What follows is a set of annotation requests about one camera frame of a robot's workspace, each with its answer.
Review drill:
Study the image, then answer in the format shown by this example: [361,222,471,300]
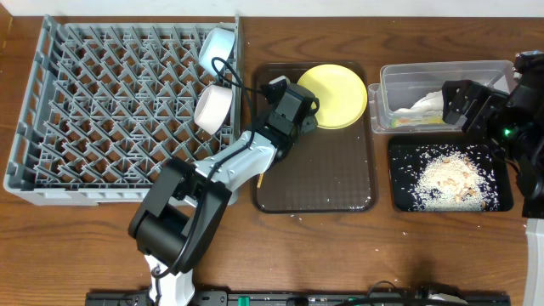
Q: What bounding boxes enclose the white tissue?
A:
[394,91,444,114]

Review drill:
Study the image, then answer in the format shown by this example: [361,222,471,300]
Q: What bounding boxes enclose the green yellow snack wrapper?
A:
[391,116,444,128]

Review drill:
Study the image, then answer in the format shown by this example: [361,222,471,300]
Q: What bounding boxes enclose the yellow round plate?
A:
[297,64,368,130]

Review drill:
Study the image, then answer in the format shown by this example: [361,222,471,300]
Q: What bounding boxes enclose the pink bowl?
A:
[194,85,233,134]

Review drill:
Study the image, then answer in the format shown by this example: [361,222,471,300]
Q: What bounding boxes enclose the light blue bowl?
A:
[198,27,235,77]

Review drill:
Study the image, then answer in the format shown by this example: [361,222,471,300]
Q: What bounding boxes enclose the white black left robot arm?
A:
[128,78,320,305]

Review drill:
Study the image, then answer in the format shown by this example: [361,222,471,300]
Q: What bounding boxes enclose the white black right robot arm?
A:
[441,50,543,305]

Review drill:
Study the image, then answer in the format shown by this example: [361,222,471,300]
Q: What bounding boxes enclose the spilled rice food waste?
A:
[393,144,501,212]

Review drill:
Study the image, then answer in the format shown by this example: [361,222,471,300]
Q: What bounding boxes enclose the clear plastic container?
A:
[368,60,516,133]

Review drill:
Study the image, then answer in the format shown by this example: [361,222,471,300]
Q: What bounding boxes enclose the dark brown serving tray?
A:
[251,62,377,213]

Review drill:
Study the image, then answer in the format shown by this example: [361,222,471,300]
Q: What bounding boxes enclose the black rectangular bin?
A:
[387,133,514,213]

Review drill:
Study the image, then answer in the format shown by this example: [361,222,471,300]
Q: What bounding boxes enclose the grey plastic dish rack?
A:
[3,16,241,206]

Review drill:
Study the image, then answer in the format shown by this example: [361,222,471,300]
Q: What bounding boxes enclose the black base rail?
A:
[84,280,512,306]

